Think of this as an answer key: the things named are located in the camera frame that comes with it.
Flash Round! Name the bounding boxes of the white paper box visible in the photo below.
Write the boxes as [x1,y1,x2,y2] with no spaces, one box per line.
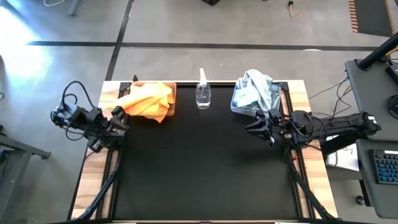
[325,133,361,172]

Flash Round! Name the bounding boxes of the orange plastic basket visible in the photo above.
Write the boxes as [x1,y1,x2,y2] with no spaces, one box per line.
[124,81,177,117]

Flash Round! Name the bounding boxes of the black table mat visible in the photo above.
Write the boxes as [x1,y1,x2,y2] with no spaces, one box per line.
[113,82,299,221]

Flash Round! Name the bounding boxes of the black orange striped mat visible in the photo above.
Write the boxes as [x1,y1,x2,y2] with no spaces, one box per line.
[348,0,398,38]

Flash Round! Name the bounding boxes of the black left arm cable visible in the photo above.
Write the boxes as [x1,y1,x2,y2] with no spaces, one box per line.
[60,80,96,142]

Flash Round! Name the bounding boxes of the yellow floor cable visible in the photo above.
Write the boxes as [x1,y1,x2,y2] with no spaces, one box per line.
[287,0,308,18]

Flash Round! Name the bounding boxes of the round black desk object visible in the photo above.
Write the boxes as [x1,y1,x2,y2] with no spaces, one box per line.
[386,94,398,119]

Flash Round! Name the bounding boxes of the black slanted pole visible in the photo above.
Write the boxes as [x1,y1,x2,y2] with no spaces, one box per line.
[356,32,398,71]

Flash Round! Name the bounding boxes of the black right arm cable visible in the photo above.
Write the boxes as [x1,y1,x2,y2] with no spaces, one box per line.
[285,111,326,147]

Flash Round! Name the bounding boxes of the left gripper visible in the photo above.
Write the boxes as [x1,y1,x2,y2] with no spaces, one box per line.
[91,105,130,138]

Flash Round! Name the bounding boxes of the light blue microfiber towel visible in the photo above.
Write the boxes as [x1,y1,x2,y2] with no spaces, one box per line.
[235,68,275,115]
[267,83,282,108]
[233,90,259,108]

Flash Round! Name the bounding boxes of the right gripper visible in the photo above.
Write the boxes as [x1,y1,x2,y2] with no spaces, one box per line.
[244,108,294,147]

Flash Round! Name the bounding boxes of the grey desk with pole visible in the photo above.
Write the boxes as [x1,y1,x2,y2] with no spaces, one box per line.
[344,58,398,142]

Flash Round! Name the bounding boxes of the grey desk with keyboard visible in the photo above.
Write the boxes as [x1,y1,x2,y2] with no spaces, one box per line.
[355,138,398,220]

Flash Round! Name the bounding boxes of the clear spray bottle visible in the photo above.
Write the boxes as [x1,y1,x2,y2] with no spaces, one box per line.
[195,67,212,110]

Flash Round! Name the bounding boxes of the grey metal stand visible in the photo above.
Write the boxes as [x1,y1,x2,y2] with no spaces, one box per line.
[0,124,52,224]

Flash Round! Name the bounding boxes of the black desk device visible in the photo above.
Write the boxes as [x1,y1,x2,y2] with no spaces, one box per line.
[384,60,398,88]

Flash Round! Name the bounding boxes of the grey metal leg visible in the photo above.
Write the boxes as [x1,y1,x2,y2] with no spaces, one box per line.
[68,0,82,17]

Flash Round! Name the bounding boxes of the black keyboard blue keys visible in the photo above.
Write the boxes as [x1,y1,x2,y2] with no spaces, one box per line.
[368,148,398,187]

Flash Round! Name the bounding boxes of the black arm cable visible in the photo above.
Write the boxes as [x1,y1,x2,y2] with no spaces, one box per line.
[60,80,96,142]
[285,111,326,147]

